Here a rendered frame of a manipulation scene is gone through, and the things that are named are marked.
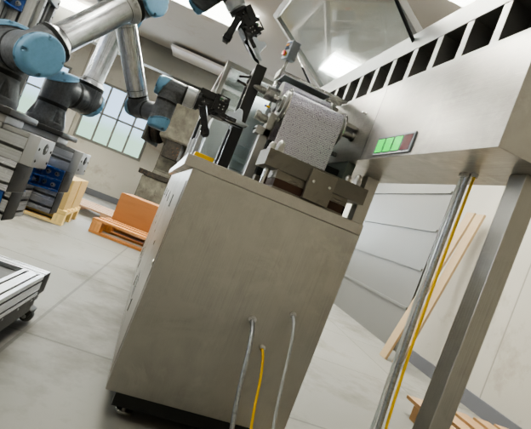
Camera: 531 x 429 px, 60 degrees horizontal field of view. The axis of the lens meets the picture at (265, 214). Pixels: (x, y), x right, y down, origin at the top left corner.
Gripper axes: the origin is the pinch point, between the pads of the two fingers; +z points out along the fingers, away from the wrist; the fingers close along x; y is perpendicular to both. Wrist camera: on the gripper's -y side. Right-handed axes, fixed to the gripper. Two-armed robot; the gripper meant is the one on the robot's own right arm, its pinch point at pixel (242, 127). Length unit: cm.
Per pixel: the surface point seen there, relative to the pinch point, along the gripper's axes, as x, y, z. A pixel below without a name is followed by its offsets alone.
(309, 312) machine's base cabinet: -26, -55, 42
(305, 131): -0.5, 8.3, 23.4
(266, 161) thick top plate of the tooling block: -20.2, -11.0, 9.4
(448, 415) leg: -77, -59, 65
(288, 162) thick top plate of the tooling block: -20.2, -8.3, 16.6
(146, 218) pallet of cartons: 370, -79, -18
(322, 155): -0.5, 2.4, 33.6
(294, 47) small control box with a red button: 57, 58, 17
